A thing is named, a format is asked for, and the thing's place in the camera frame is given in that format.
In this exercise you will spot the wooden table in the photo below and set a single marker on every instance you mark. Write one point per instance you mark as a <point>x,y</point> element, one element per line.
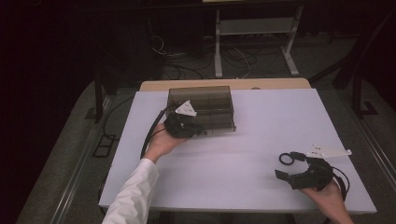
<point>155,84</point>

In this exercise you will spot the person's right hand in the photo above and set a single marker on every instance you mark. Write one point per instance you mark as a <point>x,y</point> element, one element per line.
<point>327,196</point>

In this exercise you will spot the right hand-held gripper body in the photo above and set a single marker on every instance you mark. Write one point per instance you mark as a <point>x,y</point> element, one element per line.
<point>314,175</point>

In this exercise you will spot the metal floor rail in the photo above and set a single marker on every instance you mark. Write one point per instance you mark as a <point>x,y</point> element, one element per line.
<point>370,137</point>
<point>77,168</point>

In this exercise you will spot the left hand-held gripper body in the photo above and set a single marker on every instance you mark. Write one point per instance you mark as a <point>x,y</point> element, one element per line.
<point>180,126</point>

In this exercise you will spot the black stand leg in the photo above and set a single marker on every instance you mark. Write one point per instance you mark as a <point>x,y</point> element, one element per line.
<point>357,96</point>
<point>98,99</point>

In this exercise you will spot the smoky transparent drawer box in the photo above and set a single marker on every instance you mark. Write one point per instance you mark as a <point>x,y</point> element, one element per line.
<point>214,102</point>

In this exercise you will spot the grey metal stand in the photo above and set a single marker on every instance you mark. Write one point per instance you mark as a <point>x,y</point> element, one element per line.
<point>255,26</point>

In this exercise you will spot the person's left hand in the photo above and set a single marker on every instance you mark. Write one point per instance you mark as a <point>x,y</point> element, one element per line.
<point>163,143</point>

